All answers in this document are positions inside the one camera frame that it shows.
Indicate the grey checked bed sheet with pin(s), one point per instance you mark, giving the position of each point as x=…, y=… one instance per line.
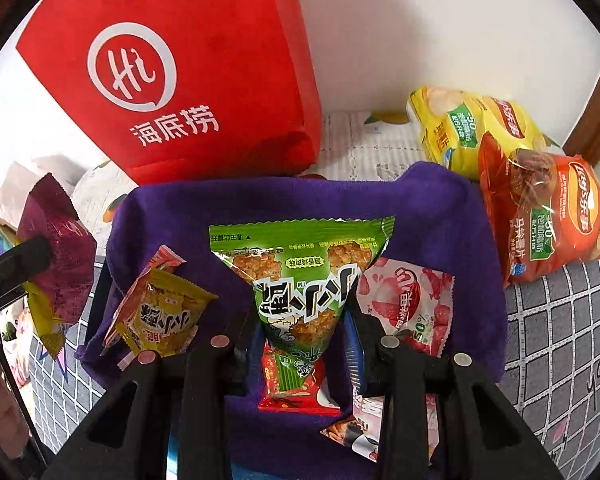
x=555, y=335

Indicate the red paper bag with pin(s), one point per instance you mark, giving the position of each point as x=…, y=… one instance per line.
x=205, y=35

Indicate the magenta snack packet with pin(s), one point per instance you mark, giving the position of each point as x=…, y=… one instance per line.
x=60, y=250

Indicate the red chip bag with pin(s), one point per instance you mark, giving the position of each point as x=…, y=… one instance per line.
x=555, y=210

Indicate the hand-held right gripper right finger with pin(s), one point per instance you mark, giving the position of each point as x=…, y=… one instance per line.
x=356, y=360

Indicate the yellow chip bag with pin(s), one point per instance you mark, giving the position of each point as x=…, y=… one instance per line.
x=455, y=130

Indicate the small red snack packet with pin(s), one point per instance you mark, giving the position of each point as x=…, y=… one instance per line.
x=162, y=260

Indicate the green snack packet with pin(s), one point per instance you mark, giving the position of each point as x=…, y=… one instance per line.
x=290, y=300

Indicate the strawberry print snack packet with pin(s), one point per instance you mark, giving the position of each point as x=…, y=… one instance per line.
x=410, y=300

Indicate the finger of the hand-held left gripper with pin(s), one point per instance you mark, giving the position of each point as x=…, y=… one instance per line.
x=10, y=272

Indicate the panda print snack packet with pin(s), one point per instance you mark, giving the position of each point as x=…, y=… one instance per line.
x=355, y=435

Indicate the large pink snack packet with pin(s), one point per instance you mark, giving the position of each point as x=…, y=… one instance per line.
x=370, y=407

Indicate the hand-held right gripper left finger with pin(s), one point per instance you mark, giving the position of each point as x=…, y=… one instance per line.
x=240, y=355

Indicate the purple towel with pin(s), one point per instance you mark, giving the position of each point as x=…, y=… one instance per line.
x=305, y=200

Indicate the small yellow snack packet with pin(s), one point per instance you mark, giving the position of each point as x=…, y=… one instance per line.
x=165, y=310

